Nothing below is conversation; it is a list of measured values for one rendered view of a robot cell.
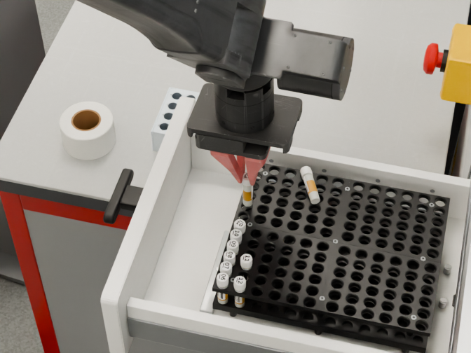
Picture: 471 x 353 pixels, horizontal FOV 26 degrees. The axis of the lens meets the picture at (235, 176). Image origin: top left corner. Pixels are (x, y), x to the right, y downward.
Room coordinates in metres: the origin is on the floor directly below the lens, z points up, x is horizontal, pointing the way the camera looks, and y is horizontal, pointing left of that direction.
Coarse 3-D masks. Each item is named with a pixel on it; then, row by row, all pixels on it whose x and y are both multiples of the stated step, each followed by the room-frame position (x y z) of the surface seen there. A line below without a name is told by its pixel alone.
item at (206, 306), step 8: (224, 232) 0.69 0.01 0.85; (224, 240) 0.68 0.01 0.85; (216, 264) 0.64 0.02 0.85; (448, 264) 0.64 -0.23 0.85; (216, 272) 0.63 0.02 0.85; (448, 272) 0.64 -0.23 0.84; (208, 288) 0.61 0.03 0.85; (208, 296) 0.60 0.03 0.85; (208, 304) 0.59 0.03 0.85; (440, 304) 0.60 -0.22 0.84; (208, 312) 0.58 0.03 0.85
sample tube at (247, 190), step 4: (244, 176) 0.68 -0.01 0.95; (244, 180) 0.68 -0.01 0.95; (248, 180) 0.68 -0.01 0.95; (244, 184) 0.68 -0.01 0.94; (248, 184) 0.68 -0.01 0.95; (244, 188) 0.68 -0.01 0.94; (248, 188) 0.68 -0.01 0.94; (252, 188) 0.68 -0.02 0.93; (244, 192) 0.68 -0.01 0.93; (248, 192) 0.68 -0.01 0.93; (252, 192) 0.68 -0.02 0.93; (244, 196) 0.68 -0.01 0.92; (248, 196) 0.68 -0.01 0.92; (252, 196) 0.68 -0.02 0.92; (244, 200) 0.68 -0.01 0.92; (248, 200) 0.68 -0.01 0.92; (244, 204) 0.68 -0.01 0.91; (248, 204) 0.68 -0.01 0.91
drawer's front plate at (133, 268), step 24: (168, 144) 0.75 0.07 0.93; (168, 168) 0.72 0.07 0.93; (144, 192) 0.68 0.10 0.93; (168, 192) 0.71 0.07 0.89; (144, 216) 0.65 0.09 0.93; (168, 216) 0.70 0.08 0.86; (144, 240) 0.63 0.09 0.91; (120, 264) 0.59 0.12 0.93; (144, 264) 0.62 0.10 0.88; (120, 288) 0.56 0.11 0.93; (144, 288) 0.61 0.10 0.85; (120, 312) 0.55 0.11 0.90; (120, 336) 0.54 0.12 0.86
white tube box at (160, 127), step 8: (176, 88) 0.97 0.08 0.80; (168, 96) 0.95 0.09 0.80; (176, 96) 0.96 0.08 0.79; (184, 96) 0.95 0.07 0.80; (192, 96) 0.95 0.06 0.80; (168, 104) 0.94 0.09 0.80; (176, 104) 0.94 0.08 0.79; (160, 112) 0.92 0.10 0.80; (168, 112) 0.92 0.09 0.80; (160, 120) 0.91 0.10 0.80; (168, 120) 0.91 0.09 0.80; (152, 128) 0.89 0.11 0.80; (160, 128) 0.90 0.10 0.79; (152, 136) 0.89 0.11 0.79; (160, 136) 0.89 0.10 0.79; (152, 144) 0.89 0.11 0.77; (160, 144) 0.89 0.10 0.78
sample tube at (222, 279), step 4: (224, 272) 0.59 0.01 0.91; (220, 276) 0.59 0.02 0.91; (224, 276) 0.59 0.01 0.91; (220, 280) 0.58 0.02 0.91; (224, 280) 0.58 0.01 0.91; (220, 284) 0.58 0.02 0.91; (224, 284) 0.58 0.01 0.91; (220, 288) 0.58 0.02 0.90; (224, 288) 0.58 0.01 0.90; (220, 296) 0.58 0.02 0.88; (224, 296) 0.58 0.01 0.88; (220, 300) 0.58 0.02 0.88; (224, 300) 0.58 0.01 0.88
